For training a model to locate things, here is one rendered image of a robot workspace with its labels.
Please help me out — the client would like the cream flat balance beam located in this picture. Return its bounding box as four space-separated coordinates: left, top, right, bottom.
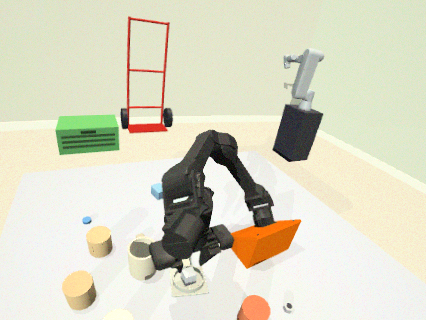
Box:
170 257 209 298

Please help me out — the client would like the orange cylinder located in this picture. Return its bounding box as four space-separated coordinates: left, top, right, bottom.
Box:
237 295 271 320

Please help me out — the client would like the small blue disc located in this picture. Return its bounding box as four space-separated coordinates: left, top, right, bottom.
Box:
82 216 92 224

